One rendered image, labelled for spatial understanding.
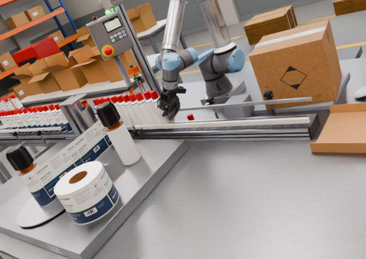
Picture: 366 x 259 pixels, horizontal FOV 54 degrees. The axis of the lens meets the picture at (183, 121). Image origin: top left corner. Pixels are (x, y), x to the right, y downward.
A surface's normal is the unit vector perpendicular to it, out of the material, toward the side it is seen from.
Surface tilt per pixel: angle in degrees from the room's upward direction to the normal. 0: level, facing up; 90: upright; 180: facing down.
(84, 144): 90
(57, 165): 90
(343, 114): 0
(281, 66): 90
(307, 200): 0
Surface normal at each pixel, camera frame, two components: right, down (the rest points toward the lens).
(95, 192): 0.64, 0.07
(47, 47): 0.85, -0.15
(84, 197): 0.33, 0.27
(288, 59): -0.41, 0.53
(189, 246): -0.38, -0.84
